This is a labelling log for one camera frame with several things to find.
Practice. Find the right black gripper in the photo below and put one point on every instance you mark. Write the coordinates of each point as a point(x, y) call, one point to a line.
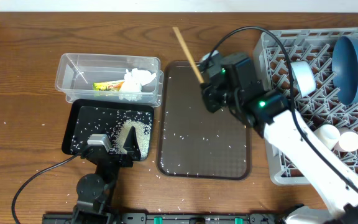
point(212, 90)

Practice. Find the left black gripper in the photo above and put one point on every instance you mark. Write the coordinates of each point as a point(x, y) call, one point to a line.
point(128, 160)

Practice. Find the wooden chopstick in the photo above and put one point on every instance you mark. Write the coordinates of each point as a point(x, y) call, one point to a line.
point(188, 54)

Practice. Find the white tissue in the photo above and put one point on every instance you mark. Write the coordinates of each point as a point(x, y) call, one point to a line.
point(134, 80)

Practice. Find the yellow green snack wrapper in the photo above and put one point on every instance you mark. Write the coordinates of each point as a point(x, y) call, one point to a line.
point(108, 86)

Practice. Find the light blue white bowl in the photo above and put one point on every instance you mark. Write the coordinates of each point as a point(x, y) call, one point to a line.
point(304, 77)

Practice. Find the white green cup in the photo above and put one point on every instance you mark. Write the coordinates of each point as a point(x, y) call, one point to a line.
point(328, 134)

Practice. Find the blue plate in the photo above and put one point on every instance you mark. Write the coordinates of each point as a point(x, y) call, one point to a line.
point(345, 66)

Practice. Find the pink white cup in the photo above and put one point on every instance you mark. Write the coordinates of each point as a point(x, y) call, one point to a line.
point(348, 140)

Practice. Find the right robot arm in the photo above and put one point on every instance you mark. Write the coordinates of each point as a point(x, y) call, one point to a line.
point(231, 81)

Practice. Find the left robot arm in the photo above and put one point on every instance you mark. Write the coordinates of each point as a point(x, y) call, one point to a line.
point(95, 190)

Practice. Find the grey dishwasher rack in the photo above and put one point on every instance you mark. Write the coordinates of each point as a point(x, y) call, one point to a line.
point(314, 46)

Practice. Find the white rice pile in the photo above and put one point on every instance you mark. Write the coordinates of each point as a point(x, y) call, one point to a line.
point(114, 123)

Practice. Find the black plastic tray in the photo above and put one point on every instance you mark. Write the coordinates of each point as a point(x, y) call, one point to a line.
point(78, 104)

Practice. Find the brown serving tray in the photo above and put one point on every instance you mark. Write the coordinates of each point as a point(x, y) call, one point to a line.
point(194, 142)

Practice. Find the clear plastic bin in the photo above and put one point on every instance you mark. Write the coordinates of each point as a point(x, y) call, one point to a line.
point(77, 73)

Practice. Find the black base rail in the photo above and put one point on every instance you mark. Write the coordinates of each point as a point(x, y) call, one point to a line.
point(142, 218)

